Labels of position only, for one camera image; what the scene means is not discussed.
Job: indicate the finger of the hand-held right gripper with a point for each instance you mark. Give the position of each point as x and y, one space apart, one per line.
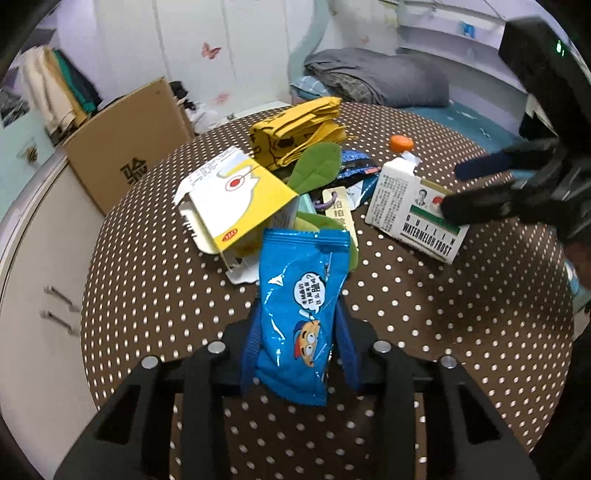
480 166
471 205

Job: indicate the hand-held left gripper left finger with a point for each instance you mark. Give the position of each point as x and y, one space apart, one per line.
249 364

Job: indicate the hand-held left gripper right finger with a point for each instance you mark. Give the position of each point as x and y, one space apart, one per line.
345 355

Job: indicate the white green medicine box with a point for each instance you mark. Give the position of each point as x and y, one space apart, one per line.
397 203

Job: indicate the blue snack packet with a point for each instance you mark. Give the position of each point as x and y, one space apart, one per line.
295 300

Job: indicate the orange bottle cap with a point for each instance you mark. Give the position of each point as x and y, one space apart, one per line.
400 143

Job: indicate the white bed shelf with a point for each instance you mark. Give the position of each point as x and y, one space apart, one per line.
452 50

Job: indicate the blue white torn wrapper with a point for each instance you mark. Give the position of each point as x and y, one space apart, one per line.
364 190

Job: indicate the dark blue wrapper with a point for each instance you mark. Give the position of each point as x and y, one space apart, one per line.
355 166

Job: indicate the white paper tag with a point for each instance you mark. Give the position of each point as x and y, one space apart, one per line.
337 207

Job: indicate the grey folded blanket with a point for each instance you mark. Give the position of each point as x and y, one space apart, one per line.
369 74

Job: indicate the green leaf-shaped toy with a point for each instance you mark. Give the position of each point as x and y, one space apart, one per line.
314 166

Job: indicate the yellow white carton box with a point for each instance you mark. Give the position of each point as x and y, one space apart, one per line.
231 198

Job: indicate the light blue plaid pillow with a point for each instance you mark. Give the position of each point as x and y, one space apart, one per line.
309 87

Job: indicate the yellow cloth bag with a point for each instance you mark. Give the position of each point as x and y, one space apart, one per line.
286 129

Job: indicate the white curved cabinet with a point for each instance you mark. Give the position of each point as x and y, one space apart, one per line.
46 240

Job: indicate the white plastic bag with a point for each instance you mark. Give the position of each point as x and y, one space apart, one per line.
205 119

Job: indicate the large cardboard box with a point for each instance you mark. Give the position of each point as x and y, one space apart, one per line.
129 138

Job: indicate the pale butterfly sticker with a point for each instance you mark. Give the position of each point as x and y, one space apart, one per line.
222 98

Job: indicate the black bag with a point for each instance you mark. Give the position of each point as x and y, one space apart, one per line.
181 94

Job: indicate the pink butterfly sticker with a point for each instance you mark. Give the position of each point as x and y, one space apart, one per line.
211 50

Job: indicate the mint drawer cabinet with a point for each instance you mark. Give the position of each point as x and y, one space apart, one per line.
23 177

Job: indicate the white wardrobe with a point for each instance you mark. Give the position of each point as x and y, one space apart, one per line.
184 37

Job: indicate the green hanging garment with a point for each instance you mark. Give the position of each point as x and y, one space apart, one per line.
78 83

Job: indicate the cream hanging garment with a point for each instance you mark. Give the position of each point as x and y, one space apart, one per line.
46 92

